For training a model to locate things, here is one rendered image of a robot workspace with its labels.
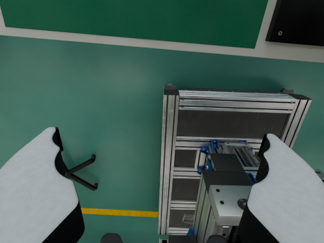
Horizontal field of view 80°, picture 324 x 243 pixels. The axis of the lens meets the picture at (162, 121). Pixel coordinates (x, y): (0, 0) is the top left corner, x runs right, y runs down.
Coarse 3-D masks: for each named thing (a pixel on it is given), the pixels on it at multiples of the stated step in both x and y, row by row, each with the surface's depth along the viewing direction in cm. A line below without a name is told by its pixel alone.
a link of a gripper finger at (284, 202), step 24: (264, 144) 11; (264, 168) 9; (288, 168) 9; (264, 192) 7; (288, 192) 7; (312, 192) 8; (264, 216) 6; (288, 216) 7; (312, 216) 7; (264, 240) 6; (288, 240) 6; (312, 240) 6
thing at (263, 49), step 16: (272, 0) 44; (0, 16) 46; (0, 32) 47; (16, 32) 47; (32, 32) 47; (48, 32) 47; (64, 32) 47; (160, 48) 49; (176, 48) 49; (192, 48) 49; (208, 48) 49; (224, 48) 49; (240, 48) 49; (256, 48) 49; (272, 48) 49; (288, 48) 49; (304, 48) 49; (320, 48) 49
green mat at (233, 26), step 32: (0, 0) 44; (32, 0) 44; (64, 0) 44; (96, 0) 44; (128, 0) 44; (160, 0) 44; (192, 0) 44; (224, 0) 44; (256, 0) 44; (96, 32) 47; (128, 32) 47; (160, 32) 47; (192, 32) 47; (224, 32) 47; (256, 32) 47
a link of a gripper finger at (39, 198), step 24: (48, 144) 10; (24, 168) 8; (48, 168) 8; (0, 192) 7; (24, 192) 7; (48, 192) 7; (72, 192) 7; (0, 216) 6; (24, 216) 6; (48, 216) 6; (72, 216) 6; (0, 240) 6; (24, 240) 6; (48, 240) 6; (72, 240) 7
